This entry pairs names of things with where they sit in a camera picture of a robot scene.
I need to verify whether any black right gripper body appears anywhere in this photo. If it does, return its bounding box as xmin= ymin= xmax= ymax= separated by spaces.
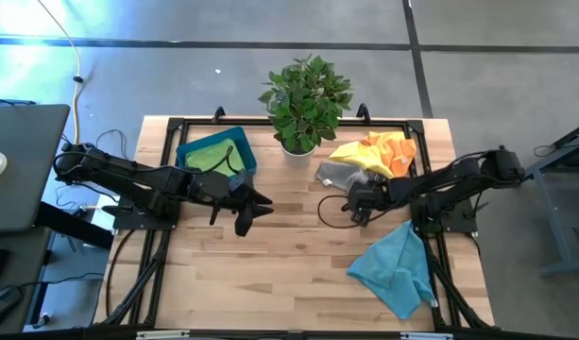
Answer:
xmin=349 ymin=180 xmax=390 ymax=214

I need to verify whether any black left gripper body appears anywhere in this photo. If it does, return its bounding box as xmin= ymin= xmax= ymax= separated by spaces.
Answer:
xmin=189 ymin=168 xmax=253 ymax=226

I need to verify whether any green microfiber towel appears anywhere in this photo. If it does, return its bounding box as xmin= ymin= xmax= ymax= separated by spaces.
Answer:
xmin=184 ymin=137 xmax=247 ymax=179

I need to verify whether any grey microfiber towel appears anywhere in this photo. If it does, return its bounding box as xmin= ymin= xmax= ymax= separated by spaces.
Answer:
xmin=314 ymin=160 xmax=371 ymax=193

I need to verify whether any yellow microfiber towel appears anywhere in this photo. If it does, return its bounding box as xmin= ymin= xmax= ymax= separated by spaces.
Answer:
xmin=328 ymin=131 xmax=397 ymax=180

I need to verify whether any orange microfiber towel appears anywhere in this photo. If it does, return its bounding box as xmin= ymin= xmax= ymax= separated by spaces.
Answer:
xmin=362 ymin=130 xmax=418 ymax=179

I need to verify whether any blue microfiber towel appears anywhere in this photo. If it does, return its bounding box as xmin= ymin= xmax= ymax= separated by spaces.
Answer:
xmin=346 ymin=218 xmax=439 ymax=322

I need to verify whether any teal plastic bin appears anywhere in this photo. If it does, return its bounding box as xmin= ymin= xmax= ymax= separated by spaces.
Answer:
xmin=175 ymin=125 xmax=259 ymax=178

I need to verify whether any white plant pot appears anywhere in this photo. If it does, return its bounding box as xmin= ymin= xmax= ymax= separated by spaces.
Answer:
xmin=279 ymin=141 xmax=319 ymax=168

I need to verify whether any green leafy plant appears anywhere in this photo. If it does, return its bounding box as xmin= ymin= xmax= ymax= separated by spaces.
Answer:
xmin=257 ymin=52 xmax=355 ymax=154

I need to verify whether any grey-blue metal table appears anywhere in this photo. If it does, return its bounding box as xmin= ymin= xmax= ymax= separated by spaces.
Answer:
xmin=514 ymin=119 xmax=579 ymax=281

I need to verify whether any grey laptop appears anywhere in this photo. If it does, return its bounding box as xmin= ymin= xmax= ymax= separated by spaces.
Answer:
xmin=0 ymin=103 xmax=72 ymax=234

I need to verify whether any dark side desk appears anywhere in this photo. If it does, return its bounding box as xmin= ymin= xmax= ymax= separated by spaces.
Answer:
xmin=0 ymin=201 xmax=116 ymax=334

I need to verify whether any black computer mouse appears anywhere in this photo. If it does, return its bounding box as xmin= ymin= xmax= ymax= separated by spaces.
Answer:
xmin=0 ymin=284 xmax=25 ymax=333

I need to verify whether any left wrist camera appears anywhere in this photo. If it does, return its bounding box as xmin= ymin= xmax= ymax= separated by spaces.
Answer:
xmin=229 ymin=169 xmax=254 ymax=192

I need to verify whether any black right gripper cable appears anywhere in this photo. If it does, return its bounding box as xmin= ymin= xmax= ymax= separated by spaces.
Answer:
xmin=316 ymin=193 xmax=366 ymax=230

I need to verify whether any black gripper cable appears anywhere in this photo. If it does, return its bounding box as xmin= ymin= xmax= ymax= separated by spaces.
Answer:
xmin=208 ymin=143 xmax=246 ymax=180
xmin=316 ymin=193 xmax=366 ymax=230

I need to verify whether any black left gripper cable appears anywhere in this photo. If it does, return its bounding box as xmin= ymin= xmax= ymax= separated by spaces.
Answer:
xmin=208 ymin=143 xmax=246 ymax=180

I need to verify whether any black aluminium table frame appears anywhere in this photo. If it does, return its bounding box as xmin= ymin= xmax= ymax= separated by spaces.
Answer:
xmin=94 ymin=102 xmax=497 ymax=334

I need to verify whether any white metal bracket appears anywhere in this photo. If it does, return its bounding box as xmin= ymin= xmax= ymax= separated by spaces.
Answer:
xmin=134 ymin=330 xmax=192 ymax=340
xmin=399 ymin=331 xmax=456 ymax=340

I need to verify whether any yellow floor cable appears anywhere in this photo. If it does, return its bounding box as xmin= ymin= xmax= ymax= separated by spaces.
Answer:
xmin=35 ymin=0 xmax=84 ymax=147

